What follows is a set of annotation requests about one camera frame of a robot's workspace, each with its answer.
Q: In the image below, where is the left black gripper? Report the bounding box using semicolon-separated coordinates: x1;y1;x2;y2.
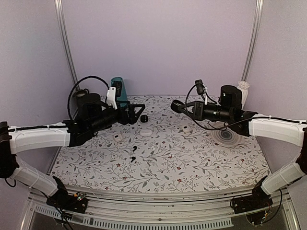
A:
89;100;145;134

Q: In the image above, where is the swirl patterned plate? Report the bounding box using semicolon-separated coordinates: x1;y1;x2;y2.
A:
211;129;244;148

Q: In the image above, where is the cream case right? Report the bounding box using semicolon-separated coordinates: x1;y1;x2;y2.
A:
182;125;191;133

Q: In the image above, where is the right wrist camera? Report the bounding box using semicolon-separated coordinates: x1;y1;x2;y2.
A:
195;80;208;105

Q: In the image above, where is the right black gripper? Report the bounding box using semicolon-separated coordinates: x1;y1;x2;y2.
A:
178;101;233;123

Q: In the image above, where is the cream case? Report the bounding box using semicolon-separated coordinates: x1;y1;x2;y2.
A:
113;134;122;142
182;125;191;133

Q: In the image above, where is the teal tapered vase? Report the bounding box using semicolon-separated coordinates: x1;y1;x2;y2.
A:
111;77;128;107

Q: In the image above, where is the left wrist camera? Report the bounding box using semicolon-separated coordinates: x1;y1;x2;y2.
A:
106;81;123;110

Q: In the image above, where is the black tapered vase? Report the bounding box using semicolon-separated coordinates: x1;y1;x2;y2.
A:
74;89;88;106

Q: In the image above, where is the aluminium front rail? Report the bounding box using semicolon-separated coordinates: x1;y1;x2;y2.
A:
21;186;300;230

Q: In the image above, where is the small black charging case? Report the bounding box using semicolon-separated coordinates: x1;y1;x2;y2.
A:
140;115;149;123

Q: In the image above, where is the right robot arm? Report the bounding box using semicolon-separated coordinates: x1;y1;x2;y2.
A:
171;80;307;214

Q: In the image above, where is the aluminium post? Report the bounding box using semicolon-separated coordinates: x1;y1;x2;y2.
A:
241;0;264;81
54;0;78;84

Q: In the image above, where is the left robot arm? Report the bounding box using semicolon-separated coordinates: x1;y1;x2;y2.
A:
0;92;145;213

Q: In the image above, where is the white ribbed vase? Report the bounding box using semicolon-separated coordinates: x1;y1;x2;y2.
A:
237;80;250;108

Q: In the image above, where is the black gold-trim charging case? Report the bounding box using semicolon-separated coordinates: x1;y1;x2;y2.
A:
170;100;185;114

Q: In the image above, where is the left aluminium post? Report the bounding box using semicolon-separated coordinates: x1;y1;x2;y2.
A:
54;0;78;84

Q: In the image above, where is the right aluminium post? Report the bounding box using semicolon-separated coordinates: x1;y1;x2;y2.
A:
241;0;264;81

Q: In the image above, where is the white oval charging case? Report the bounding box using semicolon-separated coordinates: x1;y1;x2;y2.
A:
140;129;152;136

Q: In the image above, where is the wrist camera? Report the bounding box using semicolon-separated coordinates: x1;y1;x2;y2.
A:
195;80;208;105
106;81;123;110

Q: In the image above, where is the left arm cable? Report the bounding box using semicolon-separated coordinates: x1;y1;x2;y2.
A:
67;76;110;120

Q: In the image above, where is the cream case left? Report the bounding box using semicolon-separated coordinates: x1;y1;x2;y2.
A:
113;134;122;142

